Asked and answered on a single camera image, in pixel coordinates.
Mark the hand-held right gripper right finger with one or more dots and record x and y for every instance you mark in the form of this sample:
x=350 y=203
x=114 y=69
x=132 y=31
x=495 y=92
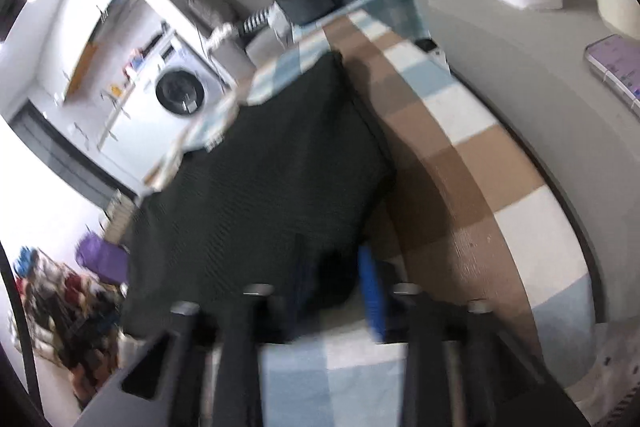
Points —
x=372 y=297

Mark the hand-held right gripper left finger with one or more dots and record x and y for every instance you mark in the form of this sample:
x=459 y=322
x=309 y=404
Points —
x=240 y=337

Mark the black knit shirt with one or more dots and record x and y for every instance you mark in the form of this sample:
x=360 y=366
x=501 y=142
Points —
x=260 y=187

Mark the brown blue checked tablecloth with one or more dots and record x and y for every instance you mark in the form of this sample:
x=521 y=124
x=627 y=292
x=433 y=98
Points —
x=450 y=167

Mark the purple bag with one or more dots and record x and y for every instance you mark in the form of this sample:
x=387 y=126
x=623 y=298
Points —
x=102 y=259

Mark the shoe rack with shoes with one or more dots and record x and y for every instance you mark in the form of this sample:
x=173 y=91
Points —
x=75 y=322

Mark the woven basket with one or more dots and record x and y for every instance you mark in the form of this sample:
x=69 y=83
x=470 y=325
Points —
x=120 y=217

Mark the white lower kitchen cabinet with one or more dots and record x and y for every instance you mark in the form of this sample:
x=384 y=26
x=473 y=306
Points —
x=125 y=122

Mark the white patterned cloth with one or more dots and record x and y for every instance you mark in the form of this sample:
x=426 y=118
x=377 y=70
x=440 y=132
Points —
x=610 y=377

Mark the white washing machine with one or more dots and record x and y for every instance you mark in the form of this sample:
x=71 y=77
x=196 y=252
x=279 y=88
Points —
x=180 y=92

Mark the dark glass door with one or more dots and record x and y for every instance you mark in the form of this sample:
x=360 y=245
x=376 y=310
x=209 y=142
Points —
x=65 y=152

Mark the grey side cabinet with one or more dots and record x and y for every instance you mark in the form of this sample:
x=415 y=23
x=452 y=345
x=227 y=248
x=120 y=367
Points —
x=525 y=72

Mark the small table with blue cloth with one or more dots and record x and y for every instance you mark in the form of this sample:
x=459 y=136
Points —
x=395 y=7

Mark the houndstooth cushion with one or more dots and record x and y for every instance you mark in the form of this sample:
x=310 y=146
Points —
x=256 y=20

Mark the white crumpled cloth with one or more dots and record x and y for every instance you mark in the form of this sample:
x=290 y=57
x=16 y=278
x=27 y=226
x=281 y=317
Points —
x=220 y=37

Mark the white upper kitchen cabinets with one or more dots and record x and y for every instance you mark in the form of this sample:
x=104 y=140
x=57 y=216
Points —
x=95 y=47

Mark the purple tissue packet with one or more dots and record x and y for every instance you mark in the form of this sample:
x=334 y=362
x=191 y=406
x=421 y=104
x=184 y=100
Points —
x=617 y=67

